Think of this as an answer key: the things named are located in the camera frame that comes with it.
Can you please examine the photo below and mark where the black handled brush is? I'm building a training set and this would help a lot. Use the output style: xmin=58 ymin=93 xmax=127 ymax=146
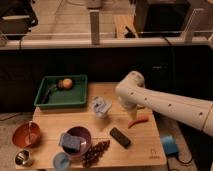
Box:
xmin=41 ymin=80 xmax=63 ymax=104

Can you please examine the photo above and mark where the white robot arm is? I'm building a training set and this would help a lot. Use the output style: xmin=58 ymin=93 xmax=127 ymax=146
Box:
xmin=115 ymin=71 xmax=213 ymax=137

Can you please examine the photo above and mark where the wooden cutting board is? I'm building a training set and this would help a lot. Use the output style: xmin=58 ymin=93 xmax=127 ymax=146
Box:
xmin=30 ymin=83 xmax=166 ymax=171

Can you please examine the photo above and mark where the small steel cup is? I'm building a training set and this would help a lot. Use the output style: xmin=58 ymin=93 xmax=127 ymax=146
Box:
xmin=15 ymin=150 xmax=33 ymax=167

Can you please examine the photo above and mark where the orange fruit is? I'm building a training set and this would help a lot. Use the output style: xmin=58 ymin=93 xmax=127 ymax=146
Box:
xmin=62 ymin=78 xmax=73 ymax=89

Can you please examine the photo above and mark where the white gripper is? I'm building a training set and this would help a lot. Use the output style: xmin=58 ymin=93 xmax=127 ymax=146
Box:
xmin=118 ymin=97 xmax=137 ymax=121

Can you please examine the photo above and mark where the orange red bowl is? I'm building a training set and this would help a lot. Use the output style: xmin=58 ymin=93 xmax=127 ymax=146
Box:
xmin=12 ymin=122 xmax=41 ymax=148

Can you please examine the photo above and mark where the red grape bunch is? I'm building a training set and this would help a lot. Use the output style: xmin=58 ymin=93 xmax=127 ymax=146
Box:
xmin=82 ymin=140 xmax=110 ymax=168

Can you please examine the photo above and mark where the metal spoon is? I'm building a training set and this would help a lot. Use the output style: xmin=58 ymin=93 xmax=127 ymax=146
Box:
xmin=28 ymin=121 xmax=32 ymax=144

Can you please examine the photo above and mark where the green plastic tray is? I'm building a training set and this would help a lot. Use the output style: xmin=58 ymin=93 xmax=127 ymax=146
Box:
xmin=34 ymin=75 xmax=88 ymax=110

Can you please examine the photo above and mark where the blue sponge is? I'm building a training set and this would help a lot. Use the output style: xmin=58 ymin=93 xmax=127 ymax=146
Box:
xmin=59 ymin=133 xmax=81 ymax=151

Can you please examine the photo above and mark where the light blue cup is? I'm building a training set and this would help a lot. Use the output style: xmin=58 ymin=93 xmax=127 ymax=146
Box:
xmin=52 ymin=152 xmax=71 ymax=171

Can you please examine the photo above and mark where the blue box on floor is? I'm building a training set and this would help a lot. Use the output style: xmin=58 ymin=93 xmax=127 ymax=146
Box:
xmin=161 ymin=136 xmax=179 ymax=155

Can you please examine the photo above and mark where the purple bowl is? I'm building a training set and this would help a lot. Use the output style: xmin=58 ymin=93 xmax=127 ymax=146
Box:
xmin=59 ymin=126 xmax=91 ymax=157

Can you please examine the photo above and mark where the white plastic cup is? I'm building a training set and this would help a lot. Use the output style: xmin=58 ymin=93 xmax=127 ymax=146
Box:
xmin=92 ymin=96 xmax=112 ymax=119

